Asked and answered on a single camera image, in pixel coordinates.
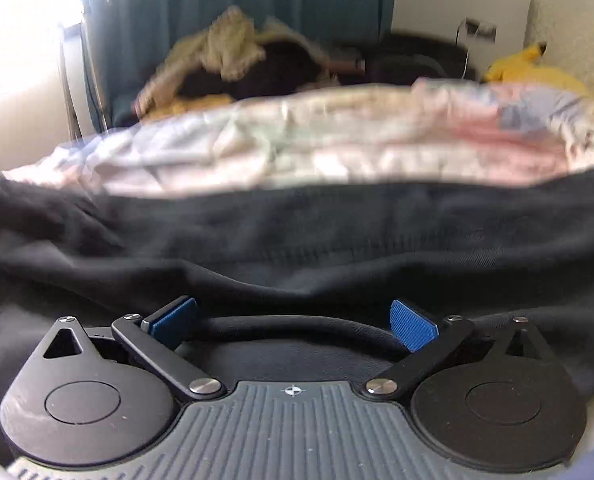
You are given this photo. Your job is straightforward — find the white cable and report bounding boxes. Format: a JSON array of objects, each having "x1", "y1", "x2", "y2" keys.
[{"x1": 454, "y1": 17, "x2": 473, "y2": 81}]

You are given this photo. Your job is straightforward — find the pile of clothes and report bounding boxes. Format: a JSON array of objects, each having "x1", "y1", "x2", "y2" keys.
[{"x1": 137, "y1": 5, "x2": 328, "y2": 111}]

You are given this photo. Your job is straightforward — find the black pants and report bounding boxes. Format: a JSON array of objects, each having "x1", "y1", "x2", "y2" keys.
[{"x1": 0, "y1": 167, "x2": 594, "y2": 461}]

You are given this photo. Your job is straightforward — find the teal curtain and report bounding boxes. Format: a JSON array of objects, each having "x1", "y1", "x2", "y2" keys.
[{"x1": 79, "y1": 0, "x2": 398, "y2": 133}]

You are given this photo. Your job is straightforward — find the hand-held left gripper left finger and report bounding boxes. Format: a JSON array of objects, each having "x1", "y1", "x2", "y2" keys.
[{"x1": 42, "y1": 296, "x2": 227, "y2": 402}]

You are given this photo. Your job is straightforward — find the black bag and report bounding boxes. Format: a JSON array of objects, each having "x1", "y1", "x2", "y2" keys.
[{"x1": 364, "y1": 32, "x2": 480, "y2": 86}]

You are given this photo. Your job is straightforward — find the quilted cream headboard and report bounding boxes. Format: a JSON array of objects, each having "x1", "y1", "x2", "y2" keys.
[{"x1": 522, "y1": 0, "x2": 594, "y2": 121}]

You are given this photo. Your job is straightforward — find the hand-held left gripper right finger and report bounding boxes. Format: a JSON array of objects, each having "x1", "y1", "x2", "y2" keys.
[{"x1": 361, "y1": 300, "x2": 558, "y2": 402}]

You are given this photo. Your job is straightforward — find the wall socket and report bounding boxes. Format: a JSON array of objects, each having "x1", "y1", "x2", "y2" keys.
[{"x1": 464, "y1": 17, "x2": 498, "y2": 43}]

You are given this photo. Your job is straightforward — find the yellow plush toy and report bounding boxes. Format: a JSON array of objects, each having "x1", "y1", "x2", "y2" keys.
[{"x1": 482, "y1": 42, "x2": 590, "y2": 96}]

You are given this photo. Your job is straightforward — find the yellow cloth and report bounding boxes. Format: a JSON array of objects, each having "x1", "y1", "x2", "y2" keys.
[{"x1": 144, "y1": 92, "x2": 233, "y2": 121}]

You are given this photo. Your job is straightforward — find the pastel printed blanket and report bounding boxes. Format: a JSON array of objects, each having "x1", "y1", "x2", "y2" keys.
[{"x1": 2, "y1": 77, "x2": 594, "y2": 196}]

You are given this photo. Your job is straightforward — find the garment steamer stand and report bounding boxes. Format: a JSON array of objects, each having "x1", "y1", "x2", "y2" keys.
[{"x1": 57, "y1": 20, "x2": 112, "y2": 138}]

